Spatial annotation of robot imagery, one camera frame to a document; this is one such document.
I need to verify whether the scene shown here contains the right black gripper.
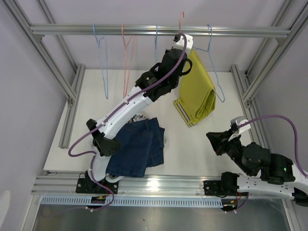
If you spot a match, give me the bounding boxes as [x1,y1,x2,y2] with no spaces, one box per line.
[205,128,252,176]

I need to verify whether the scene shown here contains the light blue hanger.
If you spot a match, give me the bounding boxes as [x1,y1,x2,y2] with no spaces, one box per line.
[154,25,158,63]
[92,23,109,100]
[193,24,226,103]

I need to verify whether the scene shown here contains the pink hanger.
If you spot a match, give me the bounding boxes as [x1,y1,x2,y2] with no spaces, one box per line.
[179,11,185,33]
[121,24,135,98]

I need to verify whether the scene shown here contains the olive yellow trousers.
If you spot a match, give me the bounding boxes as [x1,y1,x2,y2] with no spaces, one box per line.
[173,50,216,127]

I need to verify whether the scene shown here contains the grey white printed trousers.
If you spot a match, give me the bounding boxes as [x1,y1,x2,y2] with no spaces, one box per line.
[128,113,150,123]

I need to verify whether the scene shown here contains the navy blue trousers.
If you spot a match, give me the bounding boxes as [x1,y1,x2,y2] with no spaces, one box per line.
[106,117,165,178]

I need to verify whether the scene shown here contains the white plastic basket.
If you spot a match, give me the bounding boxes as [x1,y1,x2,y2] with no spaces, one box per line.
[92,133,167,183]

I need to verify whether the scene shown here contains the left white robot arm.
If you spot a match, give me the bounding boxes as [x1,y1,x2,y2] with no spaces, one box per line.
[86,45,192,193]

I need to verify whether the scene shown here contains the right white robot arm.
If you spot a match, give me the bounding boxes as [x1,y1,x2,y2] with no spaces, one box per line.
[204,130,308,207]

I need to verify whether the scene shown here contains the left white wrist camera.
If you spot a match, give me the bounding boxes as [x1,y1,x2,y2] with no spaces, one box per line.
[172,34,193,56]

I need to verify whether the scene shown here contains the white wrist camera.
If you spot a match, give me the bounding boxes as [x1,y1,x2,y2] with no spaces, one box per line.
[228,116,251,141]
[172,34,193,56]

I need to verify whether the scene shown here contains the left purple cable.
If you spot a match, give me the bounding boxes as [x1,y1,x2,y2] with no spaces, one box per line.
[68,33,188,212]

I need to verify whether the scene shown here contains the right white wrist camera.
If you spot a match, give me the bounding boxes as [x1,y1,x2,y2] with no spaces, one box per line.
[228,116,251,141]

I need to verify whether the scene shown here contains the aluminium hanging rail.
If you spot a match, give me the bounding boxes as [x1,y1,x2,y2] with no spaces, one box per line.
[29,24,291,39]

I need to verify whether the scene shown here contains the aluminium frame right struts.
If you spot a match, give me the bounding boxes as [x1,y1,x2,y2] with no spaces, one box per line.
[230,0,308,150]

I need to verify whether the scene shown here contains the aluminium frame struts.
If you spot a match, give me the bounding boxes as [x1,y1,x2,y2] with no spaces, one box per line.
[230,0,308,150]
[3,0,85,149]

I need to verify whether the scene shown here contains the aluminium frame left struts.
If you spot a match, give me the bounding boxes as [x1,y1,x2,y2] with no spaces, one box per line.
[3,0,85,149]

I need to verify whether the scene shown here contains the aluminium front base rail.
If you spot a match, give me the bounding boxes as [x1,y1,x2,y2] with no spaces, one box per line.
[31,172,220,197]

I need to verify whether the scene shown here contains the grey slotted cable duct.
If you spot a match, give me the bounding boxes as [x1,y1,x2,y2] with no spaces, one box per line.
[39,194,241,208]

